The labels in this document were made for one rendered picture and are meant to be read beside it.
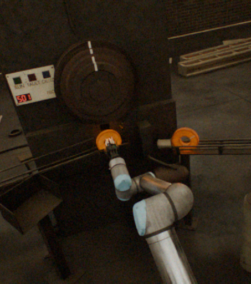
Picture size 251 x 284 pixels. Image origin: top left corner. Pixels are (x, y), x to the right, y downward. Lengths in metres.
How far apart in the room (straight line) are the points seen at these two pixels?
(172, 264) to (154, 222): 0.15
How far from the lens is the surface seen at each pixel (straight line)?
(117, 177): 1.51
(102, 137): 1.74
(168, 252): 1.06
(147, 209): 1.05
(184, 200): 1.10
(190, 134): 1.71
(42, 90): 1.72
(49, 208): 1.62
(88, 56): 1.52
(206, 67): 5.22
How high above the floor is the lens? 1.60
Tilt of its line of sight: 29 degrees down
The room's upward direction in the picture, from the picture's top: 10 degrees counter-clockwise
